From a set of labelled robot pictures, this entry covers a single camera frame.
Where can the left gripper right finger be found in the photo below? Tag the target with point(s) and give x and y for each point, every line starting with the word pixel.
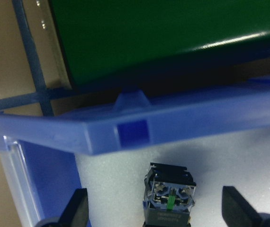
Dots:
pixel 236 211

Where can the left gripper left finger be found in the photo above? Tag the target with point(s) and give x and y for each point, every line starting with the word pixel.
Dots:
pixel 76 213

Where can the yellow push button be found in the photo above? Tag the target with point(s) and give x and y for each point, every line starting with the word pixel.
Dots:
pixel 168 196

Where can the white foam pad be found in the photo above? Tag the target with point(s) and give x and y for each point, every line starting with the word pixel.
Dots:
pixel 115 181

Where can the blue bin with foam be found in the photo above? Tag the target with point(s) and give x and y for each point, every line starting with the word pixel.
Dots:
pixel 38 154

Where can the green conveyor belt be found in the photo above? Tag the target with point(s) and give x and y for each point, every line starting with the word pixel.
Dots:
pixel 107 43

